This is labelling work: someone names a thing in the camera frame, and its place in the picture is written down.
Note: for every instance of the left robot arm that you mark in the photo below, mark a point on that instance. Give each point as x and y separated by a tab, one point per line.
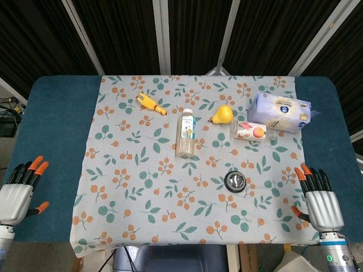
5	246

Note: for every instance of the lavender tissue pack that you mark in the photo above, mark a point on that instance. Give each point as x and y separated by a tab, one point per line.
279	112

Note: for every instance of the robot base torso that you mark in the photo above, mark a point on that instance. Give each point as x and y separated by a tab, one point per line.
170	259

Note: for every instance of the clear beverage bottle white cap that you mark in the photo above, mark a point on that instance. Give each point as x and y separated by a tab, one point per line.
186	133

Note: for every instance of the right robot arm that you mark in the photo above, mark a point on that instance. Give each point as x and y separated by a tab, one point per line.
337	252

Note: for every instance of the blue table mat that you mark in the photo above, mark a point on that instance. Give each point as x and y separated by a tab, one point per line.
54	147

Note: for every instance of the floral patterned tablecloth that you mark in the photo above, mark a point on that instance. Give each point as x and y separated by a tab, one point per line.
187	170

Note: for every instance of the yellow rubber chicken toy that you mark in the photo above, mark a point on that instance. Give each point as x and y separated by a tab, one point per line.
150	103

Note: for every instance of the white partition frame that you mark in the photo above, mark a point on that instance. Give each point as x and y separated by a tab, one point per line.
163	37

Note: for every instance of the yellow pear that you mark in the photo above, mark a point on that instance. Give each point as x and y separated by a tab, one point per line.
223	114

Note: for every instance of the clear bottle with peach label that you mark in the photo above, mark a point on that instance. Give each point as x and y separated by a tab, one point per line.
252	131

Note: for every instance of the small steel bowl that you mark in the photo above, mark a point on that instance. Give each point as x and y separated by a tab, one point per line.
234	182

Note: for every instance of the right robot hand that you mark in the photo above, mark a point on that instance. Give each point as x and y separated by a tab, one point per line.
323	207

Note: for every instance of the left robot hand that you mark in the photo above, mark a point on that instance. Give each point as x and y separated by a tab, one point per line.
15	198

